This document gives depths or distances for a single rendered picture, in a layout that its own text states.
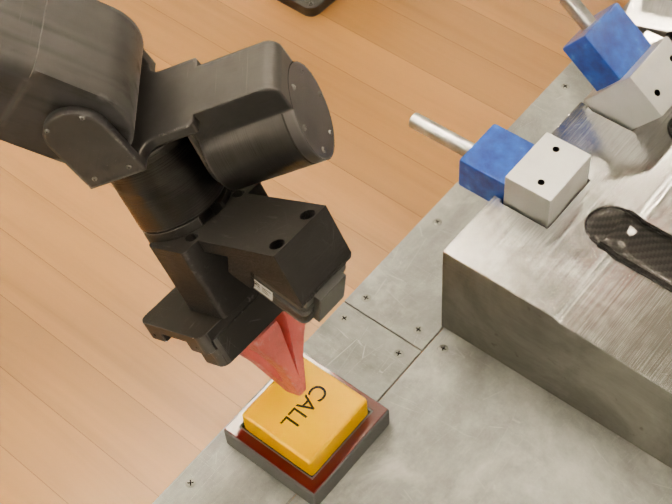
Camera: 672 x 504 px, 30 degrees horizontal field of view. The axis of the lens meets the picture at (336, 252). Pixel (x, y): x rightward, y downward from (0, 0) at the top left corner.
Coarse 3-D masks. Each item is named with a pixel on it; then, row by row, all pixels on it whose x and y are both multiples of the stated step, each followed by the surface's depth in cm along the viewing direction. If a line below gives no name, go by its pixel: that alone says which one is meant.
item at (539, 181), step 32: (416, 128) 90; (480, 160) 86; (512, 160) 86; (544, 160) 84; (576, 160) 84; (480, 192) 87; (512, 192) 84; (544, 192) 82; (576, 192) 85; (544, 224) 84
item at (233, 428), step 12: (312, 360) 87; (348, 384) 85; (372, 408) 84; (384, 408) 84; (240, 420) 84; (372, 420) 84; (240, 432) 84; (360, 432) 83; (252, 444) 83; (348, 444) 83; (264, 456) 82; (276, 456) 82; (336, 456) 82; (288, 468) 82; (324, 468) 82; (336, 468) 82; (300, 480) 81; (312, 480) 81; (324, 480) 81; (312, 492) 81
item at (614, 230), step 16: (608, 208) 84; (592, 224) 84; (608, 224) 84; (624, 224) 84; (640, 224) 84; (592, 240) 83; (608, 240) 83; (624, 240) 84; (640, 240) 84; (656, 240) 83; (624, 256) 83; (640, 256) 83; (656, 256) 83; (640, 272) 81; (656, 272) 82
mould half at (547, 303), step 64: (576, 128) 89; (640, 128) 88; (640, 192) 85; (448, 256) 83; (512, 256) 82; (576, 256) 82; (448, 320) 89; (512, 320) 83; (576, 320) 80; (640, 320) 79; (576, 384) 83; (640, 384) 78; (640, 448) 83
